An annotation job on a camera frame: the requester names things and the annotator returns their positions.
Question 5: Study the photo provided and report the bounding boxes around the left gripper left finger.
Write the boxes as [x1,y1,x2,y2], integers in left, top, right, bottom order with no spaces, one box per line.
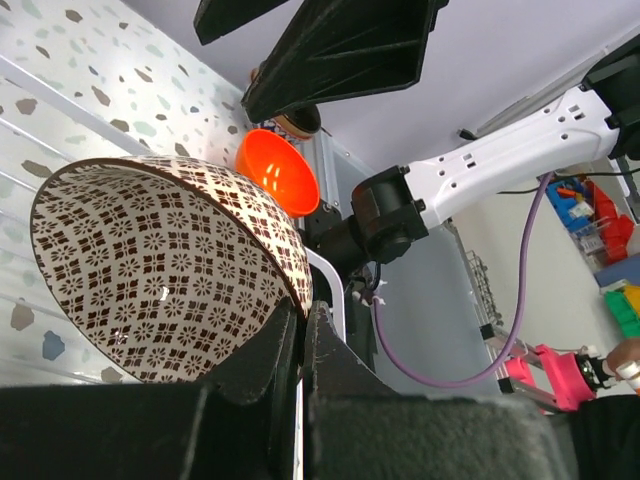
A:
[1,300,298,479]

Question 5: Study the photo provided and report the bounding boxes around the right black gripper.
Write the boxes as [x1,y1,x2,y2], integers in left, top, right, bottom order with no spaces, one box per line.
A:
[193,0,451,124]

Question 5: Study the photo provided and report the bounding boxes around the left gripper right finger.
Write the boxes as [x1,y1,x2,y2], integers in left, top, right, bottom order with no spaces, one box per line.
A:
[302,302,569,479]

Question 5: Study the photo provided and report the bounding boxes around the orange bowl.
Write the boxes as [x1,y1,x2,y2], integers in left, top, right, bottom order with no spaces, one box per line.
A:
[235,129,320,218]

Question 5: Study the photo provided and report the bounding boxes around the brown patterned bowl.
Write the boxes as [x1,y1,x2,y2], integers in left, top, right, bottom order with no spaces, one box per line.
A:
[29,155,315,385]

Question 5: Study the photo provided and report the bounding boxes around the white wire dish rack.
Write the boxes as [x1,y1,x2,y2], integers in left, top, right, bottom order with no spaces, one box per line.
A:
[0,52,347,381]

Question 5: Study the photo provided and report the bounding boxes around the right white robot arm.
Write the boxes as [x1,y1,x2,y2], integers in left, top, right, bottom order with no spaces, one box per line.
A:
[241,0,639,275]

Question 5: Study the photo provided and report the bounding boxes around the pink clamp fixture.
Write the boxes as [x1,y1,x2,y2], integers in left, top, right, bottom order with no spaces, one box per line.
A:
[498,344,617,413]

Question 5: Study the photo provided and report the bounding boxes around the coloured storage bins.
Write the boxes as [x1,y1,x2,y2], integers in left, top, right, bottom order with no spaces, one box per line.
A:
[546,177,639,337]

